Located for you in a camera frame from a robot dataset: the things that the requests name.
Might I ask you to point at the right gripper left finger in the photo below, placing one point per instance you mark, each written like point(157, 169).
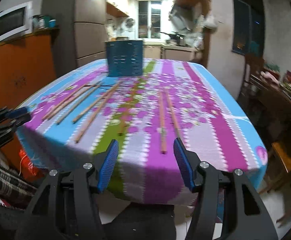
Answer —
point(64, 206)

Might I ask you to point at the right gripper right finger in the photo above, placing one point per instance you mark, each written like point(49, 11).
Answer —
point(245, 215)

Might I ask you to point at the wooden chopstick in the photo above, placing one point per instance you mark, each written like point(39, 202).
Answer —
point(73, 98)
point(174, 117)
point(126, 112)
point(91, 118)
point(81, 99)
point(95, 104)
point(63, 101)
point(162, 123)

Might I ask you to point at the kitchen counter cabinets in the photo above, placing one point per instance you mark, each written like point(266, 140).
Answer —
point(169, 52)

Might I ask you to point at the kitchen window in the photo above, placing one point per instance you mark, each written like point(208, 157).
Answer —
point(149, 19)

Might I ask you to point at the orange wooden cabinet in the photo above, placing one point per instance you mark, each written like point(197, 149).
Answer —
point(26, 66)

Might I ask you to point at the plaid cloth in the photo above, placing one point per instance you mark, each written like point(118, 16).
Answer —
point(15, 188)

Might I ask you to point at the floral striped tablecloth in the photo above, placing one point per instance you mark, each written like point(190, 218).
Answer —
point(212, 124)

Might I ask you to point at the dark wooden dining table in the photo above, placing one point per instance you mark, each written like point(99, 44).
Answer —
point(275, 100)

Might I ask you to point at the white microwave oven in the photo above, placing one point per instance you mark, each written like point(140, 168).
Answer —
point(17, 20)

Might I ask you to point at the blue lidded jar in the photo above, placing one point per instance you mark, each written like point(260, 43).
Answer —
point(52, 23)

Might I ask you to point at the blue perforated utensil holder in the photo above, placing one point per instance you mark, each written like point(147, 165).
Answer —
point(124, 58)

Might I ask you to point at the grey refrigerator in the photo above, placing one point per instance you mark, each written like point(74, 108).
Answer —
point(82, 35)

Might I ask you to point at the black wok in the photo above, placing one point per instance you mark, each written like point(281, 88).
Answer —
point(174, 36)

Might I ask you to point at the dark curtained window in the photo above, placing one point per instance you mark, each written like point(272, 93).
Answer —
point(249, 27)

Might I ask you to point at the white plastic bag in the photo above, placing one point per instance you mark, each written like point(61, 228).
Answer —
point(210, 21)

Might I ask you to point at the range hood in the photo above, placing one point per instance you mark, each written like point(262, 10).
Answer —
point(184, 19)

